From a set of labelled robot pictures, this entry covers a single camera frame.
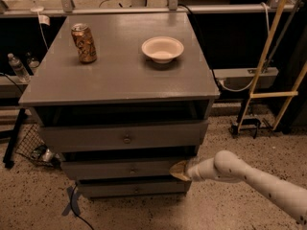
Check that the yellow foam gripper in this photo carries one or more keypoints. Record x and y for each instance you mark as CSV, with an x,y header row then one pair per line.
x,y
194,172

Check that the grey drawer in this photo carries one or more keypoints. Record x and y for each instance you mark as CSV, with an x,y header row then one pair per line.
x,y
122,168
89,138
134,187

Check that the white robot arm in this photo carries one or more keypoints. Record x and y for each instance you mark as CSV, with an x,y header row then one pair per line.
x,y
226,166

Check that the grey top drawer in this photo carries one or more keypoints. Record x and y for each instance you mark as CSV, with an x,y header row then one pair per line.
x,y
89,138

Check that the grey bottom drawer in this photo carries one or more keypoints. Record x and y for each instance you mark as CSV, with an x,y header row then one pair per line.
x,y
134,187

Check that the grey wooden drawer cabinet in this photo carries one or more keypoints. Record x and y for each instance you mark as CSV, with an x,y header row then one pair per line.
x,y
122,87

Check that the white paper bowl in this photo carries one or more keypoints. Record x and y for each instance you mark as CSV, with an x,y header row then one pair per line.
x,y
162,49

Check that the gold soda can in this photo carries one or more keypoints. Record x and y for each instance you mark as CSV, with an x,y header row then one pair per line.
x,y
84,42

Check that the black table leg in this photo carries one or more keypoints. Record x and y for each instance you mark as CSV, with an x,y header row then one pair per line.
x,y
12,135

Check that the clear plastic water bottle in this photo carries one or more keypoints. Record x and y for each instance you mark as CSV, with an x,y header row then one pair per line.
x,y
18,68

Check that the yellow wooden ladder frame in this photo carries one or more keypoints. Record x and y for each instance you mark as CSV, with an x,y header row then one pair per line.
x,y
264,60

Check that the wire mesh basket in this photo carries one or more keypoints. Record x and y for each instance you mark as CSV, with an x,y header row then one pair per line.
x,y
34,149

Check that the grey metal rail frame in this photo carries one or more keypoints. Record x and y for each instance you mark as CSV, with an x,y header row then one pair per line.
x,y
236,8

